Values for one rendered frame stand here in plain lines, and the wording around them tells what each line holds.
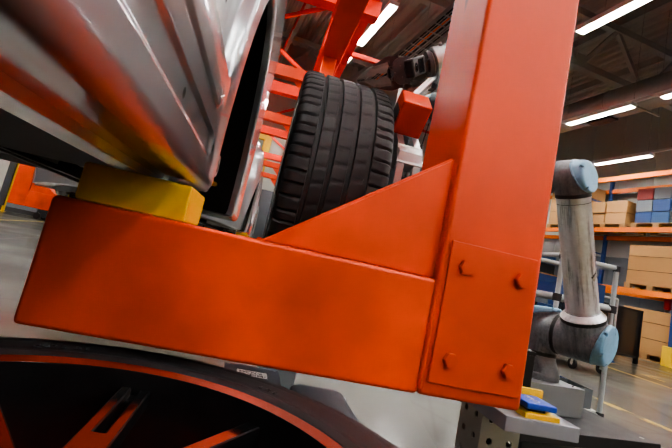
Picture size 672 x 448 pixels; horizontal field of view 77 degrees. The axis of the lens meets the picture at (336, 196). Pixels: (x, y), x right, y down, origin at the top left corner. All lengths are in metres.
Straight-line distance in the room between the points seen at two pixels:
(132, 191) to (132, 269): 0.10
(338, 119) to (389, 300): 0.50
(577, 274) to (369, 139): 1.03
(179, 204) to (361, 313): 0.29
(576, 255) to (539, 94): 1.04
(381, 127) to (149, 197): 0.58
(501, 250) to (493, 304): 0.08
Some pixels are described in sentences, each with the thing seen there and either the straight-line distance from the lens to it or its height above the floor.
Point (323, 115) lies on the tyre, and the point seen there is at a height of 0.99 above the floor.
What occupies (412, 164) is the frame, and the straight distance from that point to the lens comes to 1.03.
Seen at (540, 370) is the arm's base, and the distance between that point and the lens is 1.90.
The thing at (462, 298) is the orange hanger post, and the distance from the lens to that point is 0.65.
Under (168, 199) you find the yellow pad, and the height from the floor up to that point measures 0.71.
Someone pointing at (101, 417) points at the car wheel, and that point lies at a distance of 0.51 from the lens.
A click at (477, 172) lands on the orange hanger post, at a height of 0.85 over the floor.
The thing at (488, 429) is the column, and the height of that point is 0.38.
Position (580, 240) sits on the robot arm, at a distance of 1.71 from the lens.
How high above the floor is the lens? 0.68
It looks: 8 degrees up
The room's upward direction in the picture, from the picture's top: 13 degrees clockwise
